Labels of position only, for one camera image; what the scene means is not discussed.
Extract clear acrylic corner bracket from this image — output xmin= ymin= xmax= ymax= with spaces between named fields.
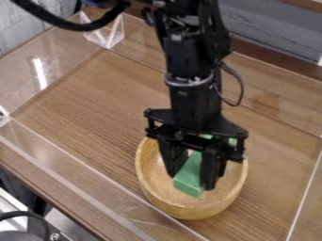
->
xmin=82 ymin=15 xmax=124 ymax=49

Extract clear acrylic tray walls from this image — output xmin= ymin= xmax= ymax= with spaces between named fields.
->
xmin=0 ymin=8 xmax=322 ymax=241

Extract black metal bracket with screw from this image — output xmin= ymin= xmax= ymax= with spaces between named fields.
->
xmin=42 ymin=219 xmax=73 ymax=241

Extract brown wooden bowl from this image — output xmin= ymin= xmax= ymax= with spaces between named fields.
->
xmin=134 ymin=137 xmax=248 ymax=220

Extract green rectangular block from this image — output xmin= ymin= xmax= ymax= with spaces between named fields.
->
xmin=170 ymin=133 xmax=239 ymax=199

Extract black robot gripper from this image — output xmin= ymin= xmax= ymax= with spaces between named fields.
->
xmin=142 ymin=76 xmax=248 ymax=190

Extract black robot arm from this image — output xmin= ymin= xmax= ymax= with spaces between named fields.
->
xmin=141 ymin=0 xmax=248 ymax=190

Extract black cable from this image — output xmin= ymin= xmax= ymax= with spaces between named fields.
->
xmin=0 ymin=210 xmax=53 ymax=241

